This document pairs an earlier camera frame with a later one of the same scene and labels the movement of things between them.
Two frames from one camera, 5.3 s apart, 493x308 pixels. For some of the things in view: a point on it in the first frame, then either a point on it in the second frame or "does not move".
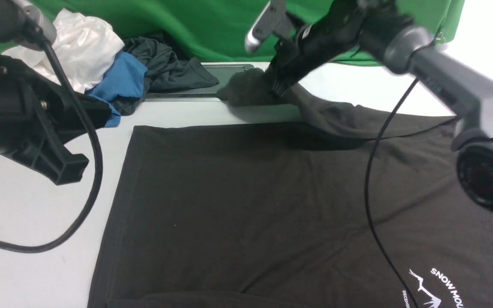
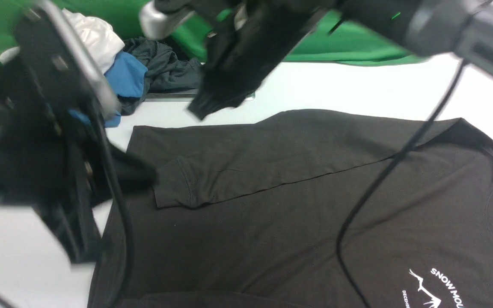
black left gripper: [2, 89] → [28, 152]
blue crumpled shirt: [123, 77] does not move
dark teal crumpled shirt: [166, 72] does not move
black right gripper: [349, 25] → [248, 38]
